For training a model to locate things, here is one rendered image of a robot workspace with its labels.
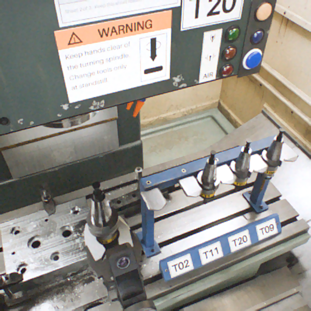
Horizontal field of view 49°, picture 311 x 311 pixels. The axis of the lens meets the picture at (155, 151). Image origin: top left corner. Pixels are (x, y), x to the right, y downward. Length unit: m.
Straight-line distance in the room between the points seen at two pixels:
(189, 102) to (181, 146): 0.28
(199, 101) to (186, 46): 1.60
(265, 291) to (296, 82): 0.87
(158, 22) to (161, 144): 1.53
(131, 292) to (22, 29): 0.44
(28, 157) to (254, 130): 1.08
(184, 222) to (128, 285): 0.67
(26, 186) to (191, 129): 1.03
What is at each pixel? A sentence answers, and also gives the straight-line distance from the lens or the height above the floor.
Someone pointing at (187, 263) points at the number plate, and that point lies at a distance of 1.14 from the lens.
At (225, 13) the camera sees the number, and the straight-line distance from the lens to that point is 0.53.
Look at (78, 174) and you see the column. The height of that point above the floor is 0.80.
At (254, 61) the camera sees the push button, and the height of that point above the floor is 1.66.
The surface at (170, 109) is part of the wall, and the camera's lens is 2.04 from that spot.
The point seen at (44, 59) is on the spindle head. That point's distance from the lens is 0.46.
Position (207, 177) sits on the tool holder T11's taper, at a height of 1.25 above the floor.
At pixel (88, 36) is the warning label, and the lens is 0.46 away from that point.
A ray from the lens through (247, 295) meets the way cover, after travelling 1.34.
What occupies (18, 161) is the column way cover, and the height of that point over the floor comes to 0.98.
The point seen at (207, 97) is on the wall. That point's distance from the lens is 2.13.
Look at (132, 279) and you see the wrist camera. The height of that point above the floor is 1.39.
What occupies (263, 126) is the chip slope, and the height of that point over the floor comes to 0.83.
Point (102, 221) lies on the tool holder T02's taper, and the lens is 0.67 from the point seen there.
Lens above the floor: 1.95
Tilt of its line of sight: 45 degrees down
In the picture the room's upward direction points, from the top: straight up
